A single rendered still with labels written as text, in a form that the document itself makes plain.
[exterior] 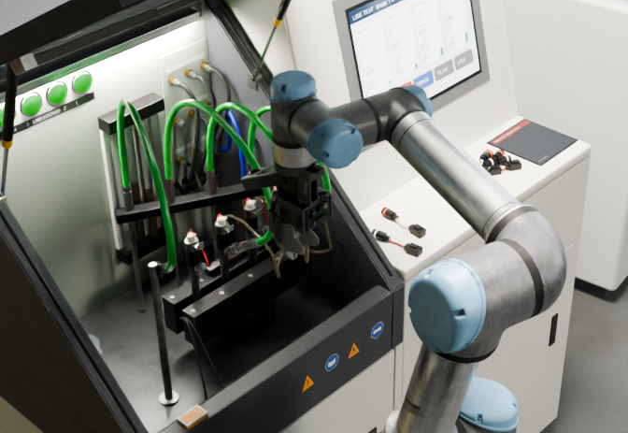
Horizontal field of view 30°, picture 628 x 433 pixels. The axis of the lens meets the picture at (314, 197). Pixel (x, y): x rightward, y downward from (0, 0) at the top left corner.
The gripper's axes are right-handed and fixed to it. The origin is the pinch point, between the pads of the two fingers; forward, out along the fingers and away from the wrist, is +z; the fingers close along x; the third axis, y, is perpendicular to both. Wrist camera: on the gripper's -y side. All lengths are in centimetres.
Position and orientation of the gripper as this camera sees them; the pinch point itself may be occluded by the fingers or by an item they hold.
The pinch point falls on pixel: (290, 251)
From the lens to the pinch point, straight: 208.6
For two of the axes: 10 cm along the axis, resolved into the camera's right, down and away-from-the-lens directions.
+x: 7.0, -4.1, 5.9
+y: 7.2, 3.7, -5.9
